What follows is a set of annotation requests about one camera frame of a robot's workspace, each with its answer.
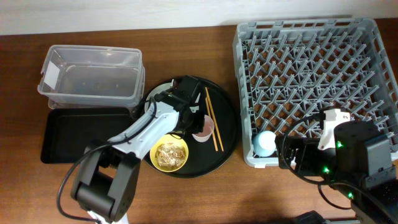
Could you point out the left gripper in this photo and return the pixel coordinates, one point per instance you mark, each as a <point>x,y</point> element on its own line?
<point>198,127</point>

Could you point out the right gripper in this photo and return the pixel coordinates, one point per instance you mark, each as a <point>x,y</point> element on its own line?
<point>306,147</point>

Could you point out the grey plate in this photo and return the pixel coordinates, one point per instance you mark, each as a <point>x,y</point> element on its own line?
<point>155,93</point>

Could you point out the pink cup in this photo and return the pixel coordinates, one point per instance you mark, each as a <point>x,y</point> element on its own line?
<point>206,133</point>

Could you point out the blue cup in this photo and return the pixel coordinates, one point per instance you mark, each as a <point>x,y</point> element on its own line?
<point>264,144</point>

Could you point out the yellow bowl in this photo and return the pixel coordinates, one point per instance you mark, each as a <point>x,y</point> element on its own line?
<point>165,139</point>

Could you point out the noodle food scraps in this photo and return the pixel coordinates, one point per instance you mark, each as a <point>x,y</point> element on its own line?
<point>170,156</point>

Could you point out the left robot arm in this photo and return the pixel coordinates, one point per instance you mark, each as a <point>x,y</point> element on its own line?
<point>107,172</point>

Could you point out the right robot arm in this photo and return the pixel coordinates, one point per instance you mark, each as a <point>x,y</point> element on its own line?
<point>358,164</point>

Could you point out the grey dishwasher rack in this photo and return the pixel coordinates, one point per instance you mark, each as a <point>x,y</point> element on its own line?
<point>287,70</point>

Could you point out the right wooden chopstick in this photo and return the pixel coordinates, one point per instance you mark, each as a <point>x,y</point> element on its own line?
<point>211,110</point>

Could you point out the wooden chopstick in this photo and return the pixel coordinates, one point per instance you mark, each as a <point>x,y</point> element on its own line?
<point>212,125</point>
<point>211,110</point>

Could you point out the left wooden chopstick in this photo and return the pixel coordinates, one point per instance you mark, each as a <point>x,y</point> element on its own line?
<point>212,125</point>

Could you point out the round black serving tray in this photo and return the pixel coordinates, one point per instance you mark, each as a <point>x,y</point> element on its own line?
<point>202,156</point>

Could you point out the clear plastic bin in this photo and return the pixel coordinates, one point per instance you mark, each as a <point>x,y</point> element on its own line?
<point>93,75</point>

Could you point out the black rectangular tray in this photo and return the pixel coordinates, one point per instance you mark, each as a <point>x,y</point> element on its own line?
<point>68,131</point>

